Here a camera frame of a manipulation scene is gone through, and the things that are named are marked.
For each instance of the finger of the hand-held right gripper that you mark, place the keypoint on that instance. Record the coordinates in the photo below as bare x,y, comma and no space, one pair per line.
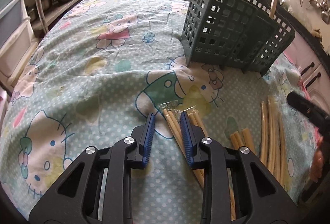
301,105

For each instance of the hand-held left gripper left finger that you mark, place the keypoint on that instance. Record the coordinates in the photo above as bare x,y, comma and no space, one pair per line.
148,141

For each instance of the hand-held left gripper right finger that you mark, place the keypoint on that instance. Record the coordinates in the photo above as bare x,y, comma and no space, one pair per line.
185,141

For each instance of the green plastic utensil basket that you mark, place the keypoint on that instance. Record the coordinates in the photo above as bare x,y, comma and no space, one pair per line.
219,20

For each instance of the person's right hand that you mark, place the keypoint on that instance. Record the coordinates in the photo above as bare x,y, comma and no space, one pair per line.
316,164

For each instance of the cartoon cat printed tablecloth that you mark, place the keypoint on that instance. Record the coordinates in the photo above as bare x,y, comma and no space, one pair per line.
90,71

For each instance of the row of hanging metal ladles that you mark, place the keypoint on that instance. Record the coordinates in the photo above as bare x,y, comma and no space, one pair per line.
322,4

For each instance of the small steel pot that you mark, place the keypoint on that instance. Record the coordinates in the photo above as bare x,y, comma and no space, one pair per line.
46,2

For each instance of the plastic drawer unit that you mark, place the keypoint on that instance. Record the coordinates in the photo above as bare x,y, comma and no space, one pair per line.
13,33

